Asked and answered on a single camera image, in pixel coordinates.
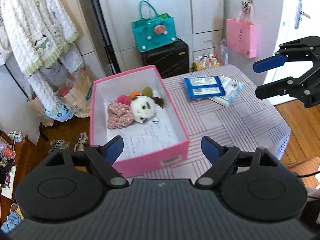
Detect brown paper bag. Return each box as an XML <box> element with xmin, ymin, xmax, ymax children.
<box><xmin>57</xmin><ymin>69</ymin><xmax>93</xmax><ymax>118</ymax></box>

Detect blue wet wipes pack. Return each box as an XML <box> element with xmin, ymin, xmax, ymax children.
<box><xmin>182</xmin><ymin>76</ymin><xmax>226</xmax><ymax>100</ymax></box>

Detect pair of sandals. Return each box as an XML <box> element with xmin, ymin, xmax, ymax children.
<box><xmin>48</xmin><ymin>132</ymin><xmax>88</xmax><ymax>154</ymax></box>

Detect pink paper shopping bag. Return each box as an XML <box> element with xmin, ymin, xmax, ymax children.
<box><xmin>226</xmin><ymin>1</ymin><xmax>258</xmax><ymax>59</ymax></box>

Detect pink floral fabric scrunchie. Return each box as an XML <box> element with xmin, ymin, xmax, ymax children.
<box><xmin>107</xmin><ymin>100</ymin><xmax>135</xmax><ymax>129</ymax></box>

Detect black clothes rack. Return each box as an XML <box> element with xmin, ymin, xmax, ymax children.
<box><xmin>90</xmin><ymin>0</ymin><xmax>121</xmax><ymax>75</ymax></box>

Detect drink bottle pack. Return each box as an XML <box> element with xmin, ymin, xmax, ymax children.
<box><xmin>193</xmin><ymin>54</ymin><xmax>220</xmax><ymax>71</ymax></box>

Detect metal door handle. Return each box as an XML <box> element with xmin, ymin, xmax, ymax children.
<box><xmin>295</xmin><ymin>0</ymin><xmax>311</xmax><ymax>29</ymax></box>

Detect pink cardboard box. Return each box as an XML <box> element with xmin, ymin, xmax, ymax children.
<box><xmin>89</xmin><ymin>66</ymin><xmax>189</xmax><ymax>178</ymax></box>

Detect white panda plush toy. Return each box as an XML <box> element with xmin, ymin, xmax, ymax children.
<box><xmin>130</xmin><ymin>95</ymin><xmax>164</xmax><ymax>124</ymax></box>

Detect orange makeup sponge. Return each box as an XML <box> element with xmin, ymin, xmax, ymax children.
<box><xmin>129</xmin><ymin>91</ymin><xmax>140</xmax><ymax>100</ymax></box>

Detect black suitcase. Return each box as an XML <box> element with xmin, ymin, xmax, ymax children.
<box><xmin>140</xmin><ymin>38</ymin><xmax>190</xmax><ymax>79</ymax></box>

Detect white knit cardigan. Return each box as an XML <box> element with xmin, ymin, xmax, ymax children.
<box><xmin>1</xmin><ymin>0</ymin><xmax>84</xmax><ymax>114</ymax></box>

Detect white tissue pack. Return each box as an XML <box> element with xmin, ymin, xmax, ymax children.
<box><xmin>209</xmin><ymin>76</ymin><xmax>244</xmax><ymax>107</ymax></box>

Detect grey wardrobe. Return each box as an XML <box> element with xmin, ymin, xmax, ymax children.
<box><xmin>93</xmin><ymin>0</ymin><xmax>226</xmax><ymax>73</ymax></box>

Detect teal felt tote bag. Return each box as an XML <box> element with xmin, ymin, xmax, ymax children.
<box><xmin>131</xmin><ymin>0</ymin><xmax>178</xmax><ymax>52</ymax></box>

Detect pink strawberry sponge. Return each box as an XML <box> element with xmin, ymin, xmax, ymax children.
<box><xmin>117</xmin><ymin>95</ymin><xmax>131</xmax><ymax>106</ymax></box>

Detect green makeup sponge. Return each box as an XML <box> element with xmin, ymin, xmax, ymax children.
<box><xmin>142</xmin><ymin>86</ymin><xmax>153</xmax><ymax>98</ymax></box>

